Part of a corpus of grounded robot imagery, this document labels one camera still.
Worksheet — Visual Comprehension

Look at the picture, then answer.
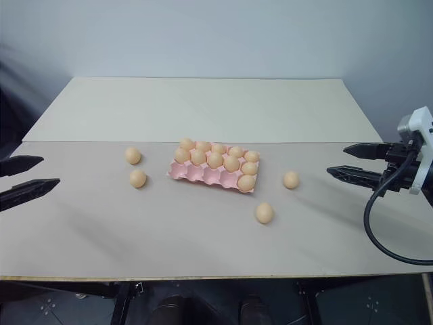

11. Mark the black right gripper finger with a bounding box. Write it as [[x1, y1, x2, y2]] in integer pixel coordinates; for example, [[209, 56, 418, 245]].
[[342, 142, 394, 161], [326, 165, 387, 192]]

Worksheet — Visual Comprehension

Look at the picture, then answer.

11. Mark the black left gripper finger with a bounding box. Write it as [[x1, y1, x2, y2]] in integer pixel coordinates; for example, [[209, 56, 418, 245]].
[[0, 154, 45, 178], [0, 178, 62, 213]]

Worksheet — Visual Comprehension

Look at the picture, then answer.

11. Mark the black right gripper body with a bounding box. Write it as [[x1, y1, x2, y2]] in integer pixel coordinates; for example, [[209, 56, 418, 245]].
[[382, 142, 424, 194]]

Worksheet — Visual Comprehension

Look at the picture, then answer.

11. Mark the pink egg tray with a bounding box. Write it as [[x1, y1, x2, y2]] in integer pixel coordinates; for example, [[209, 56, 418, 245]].
[[165, 144, 261, 196]]

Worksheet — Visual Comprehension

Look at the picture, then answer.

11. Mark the black table leg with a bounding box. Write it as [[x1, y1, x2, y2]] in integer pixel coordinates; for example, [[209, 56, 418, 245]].
[[294, 280, 321, 325], [110, 280, 145, 325]]

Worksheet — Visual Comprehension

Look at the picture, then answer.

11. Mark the grey table cover sheet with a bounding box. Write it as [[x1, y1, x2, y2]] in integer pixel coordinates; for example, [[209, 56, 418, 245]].
[[0, 139, 433, 282]]

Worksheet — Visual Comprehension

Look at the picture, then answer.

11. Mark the cream board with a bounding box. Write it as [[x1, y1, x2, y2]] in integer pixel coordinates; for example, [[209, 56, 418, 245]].
[[21, 77, 386, 144]]

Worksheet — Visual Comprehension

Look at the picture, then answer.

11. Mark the dark rounded shape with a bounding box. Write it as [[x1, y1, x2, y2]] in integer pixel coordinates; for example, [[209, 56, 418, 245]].
[[151, 293, 186, 325], [239, 295, 267, 325]]

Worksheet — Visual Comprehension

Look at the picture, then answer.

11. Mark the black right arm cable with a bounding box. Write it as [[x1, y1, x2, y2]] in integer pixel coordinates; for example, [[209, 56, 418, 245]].
[[363, 142, 433, 266]]

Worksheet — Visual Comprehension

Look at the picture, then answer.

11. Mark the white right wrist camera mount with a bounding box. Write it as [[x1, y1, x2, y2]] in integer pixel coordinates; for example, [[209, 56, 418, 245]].
[[408, 106, 433, 196]]

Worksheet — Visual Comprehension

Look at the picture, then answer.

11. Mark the wooden post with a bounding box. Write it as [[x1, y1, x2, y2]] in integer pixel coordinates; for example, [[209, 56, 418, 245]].
[[420, 272, 433, 325]]

